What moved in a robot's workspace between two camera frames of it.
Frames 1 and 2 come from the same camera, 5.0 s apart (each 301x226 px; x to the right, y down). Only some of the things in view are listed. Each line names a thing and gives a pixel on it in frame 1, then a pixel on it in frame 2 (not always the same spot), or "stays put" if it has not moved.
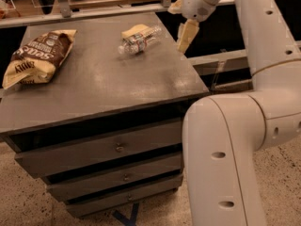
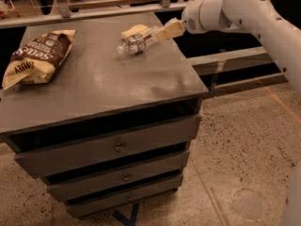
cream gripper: [195, 6] -> [190, 22]
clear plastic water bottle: [137, 43] stays put
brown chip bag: [39, 59] stays put
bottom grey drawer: [100, 203] stays put
